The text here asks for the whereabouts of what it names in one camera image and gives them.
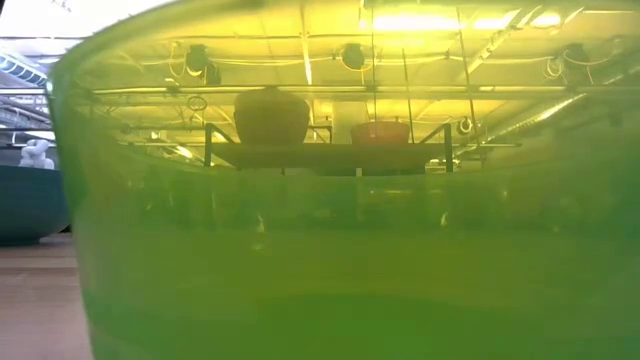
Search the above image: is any orange-red opaque bowl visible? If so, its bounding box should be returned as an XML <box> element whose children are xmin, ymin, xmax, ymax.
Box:
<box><xmin>237</xmin><ymin>120</ymin><xmax>308</xmax><ymax>146</ymax></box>
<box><xmin>234</xmin><ymin>103</ymin><xmax>311</xmax><ymax>126</ymax></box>

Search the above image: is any yellow bowl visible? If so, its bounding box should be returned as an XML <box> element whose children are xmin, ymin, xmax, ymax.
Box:
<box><xmin>349</xmin><ymin>120</ymin><xmax>411</xmax><ymax>146</ymax></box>

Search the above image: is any translucent green bowl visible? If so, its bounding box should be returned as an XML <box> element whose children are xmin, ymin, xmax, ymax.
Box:
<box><xmin>47</xmin><ymin>0</ymin><xmax>640</xmax><ymax>360</ymax></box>

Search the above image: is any black metal shelf leg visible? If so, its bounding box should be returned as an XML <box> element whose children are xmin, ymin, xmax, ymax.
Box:
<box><xmin>419</xmin><ymin>122</ymin><xmax>455</xmax><ymax>174</ymax></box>
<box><xmin>203</xmin><ymin>122</ymin><xmax>236</xmax><ymax>169</ymax></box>

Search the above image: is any long ceiling light bar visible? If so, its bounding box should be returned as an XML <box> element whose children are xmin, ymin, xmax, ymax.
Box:
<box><xmin>0</xmin><ymin>83</ymin><xmax>640</xmax><ymax>97</ymax></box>

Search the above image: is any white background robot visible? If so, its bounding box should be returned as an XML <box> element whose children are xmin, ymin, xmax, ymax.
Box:
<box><xmin>18</xmin><ymin>138</ymin><xmax>56</xmax><ymax>170</ymax></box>

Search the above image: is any black ceiling cable reel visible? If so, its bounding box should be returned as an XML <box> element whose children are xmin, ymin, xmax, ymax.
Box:
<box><xmin>204</xmin><ymin>61</ymin><xmax>223</xmax><ymax>86</ymax></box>
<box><xmin>184</xmin><ymin>43</ymin><xmax>209</xmax><ymax>73</ymax></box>
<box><xmin>563</xmin><ymin>42</ymin><xmax>592</xmax><ymax>70</ymax></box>
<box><xmin>339</xmin><ymin>42</ymin><xmax>367</xmax><ymax>71</ymax></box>

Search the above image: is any hanging yellow cable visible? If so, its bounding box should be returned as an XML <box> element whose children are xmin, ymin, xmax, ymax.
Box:
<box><xmin>455</xmin><ymin>0</ymin><xmax>485</xmax><ymax>169</ymax></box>

